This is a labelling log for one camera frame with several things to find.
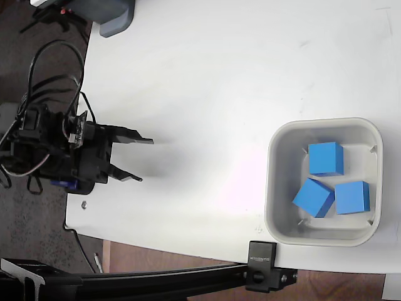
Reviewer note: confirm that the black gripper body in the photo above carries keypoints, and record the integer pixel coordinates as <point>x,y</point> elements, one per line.
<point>94,153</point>

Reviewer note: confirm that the blue cube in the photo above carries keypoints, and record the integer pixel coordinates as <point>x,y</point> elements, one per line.
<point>311,196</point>
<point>349,197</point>
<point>324,158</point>

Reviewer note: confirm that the black six-joint robot arm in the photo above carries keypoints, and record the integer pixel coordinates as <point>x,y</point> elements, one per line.
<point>34,141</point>

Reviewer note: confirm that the white square bin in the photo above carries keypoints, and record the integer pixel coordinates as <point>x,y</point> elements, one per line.
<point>282,188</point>

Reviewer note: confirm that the blue servo motor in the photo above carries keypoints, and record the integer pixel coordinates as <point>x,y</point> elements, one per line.
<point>65,184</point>

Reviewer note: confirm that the small metal nut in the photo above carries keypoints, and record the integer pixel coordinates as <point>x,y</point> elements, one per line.
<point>84,205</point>

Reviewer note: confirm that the small white stick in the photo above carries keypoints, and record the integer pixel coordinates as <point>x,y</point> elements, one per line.
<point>98,263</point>

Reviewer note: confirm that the grey device at top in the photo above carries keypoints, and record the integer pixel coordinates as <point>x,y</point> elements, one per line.
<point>109,15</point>

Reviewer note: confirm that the black tripod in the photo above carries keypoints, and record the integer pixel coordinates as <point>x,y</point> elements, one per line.
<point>62,17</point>

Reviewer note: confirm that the black table clamp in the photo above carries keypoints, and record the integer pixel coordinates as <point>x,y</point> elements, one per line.
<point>260,260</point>

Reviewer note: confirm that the white paper sheet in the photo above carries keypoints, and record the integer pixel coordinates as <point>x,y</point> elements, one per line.
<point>391,287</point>

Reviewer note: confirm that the gripper camera circuit board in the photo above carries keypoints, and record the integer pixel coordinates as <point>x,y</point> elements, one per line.
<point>76,128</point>

